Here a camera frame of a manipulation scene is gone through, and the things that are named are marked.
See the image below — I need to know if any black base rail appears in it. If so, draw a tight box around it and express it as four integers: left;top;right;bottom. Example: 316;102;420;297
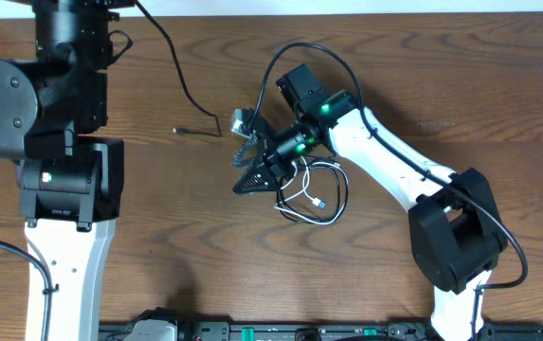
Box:
98;307;543;341

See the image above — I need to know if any black USB cable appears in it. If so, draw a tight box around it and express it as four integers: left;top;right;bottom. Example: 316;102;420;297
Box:
275;158;351;226
133;0;224;138

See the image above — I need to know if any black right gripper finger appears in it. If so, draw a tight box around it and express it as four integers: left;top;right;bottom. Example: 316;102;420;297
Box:
232;163;285;195
231;134;264;169

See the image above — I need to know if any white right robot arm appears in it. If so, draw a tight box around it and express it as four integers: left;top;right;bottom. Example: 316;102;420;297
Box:
231;64;507;340

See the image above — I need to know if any white USB cable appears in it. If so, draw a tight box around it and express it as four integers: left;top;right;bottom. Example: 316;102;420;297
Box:
273;155;347;226

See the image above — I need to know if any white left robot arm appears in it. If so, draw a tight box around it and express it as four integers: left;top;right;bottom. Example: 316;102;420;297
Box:
0;0;124;340

